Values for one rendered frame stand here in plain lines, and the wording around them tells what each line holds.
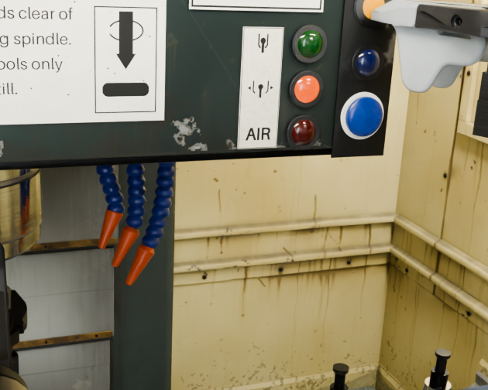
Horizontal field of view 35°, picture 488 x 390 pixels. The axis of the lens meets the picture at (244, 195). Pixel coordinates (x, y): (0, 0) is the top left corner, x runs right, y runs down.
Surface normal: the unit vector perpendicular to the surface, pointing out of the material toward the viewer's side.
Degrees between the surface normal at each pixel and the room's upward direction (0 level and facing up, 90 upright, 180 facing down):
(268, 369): 90
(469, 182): 90
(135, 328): 90
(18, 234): 90
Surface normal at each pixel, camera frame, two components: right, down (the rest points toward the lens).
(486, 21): -0.50, 0.24
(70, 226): 0.34, 0.28
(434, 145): -0.94, 0.06
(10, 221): 0.84, 0.20
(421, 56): -0.67, 0.19
